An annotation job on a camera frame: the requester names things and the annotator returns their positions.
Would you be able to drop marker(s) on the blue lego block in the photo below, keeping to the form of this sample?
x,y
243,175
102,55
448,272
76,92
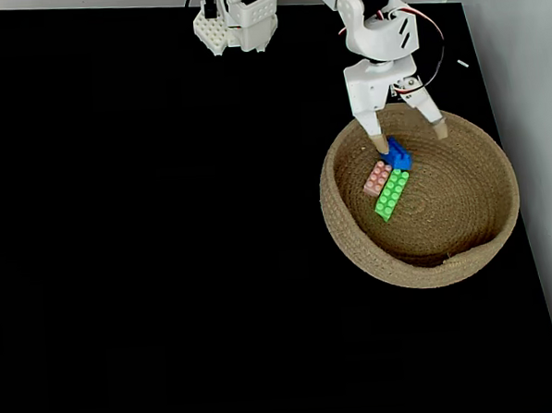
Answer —
x,y
399,156

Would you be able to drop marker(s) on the pink lego block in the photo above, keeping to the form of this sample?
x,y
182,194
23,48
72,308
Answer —
x,y
376,179

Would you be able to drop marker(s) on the green lego block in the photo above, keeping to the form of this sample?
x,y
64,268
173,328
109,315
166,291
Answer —
x,y
392,193

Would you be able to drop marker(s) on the grey tape piece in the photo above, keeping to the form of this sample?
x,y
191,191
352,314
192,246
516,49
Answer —
x,y
463,63

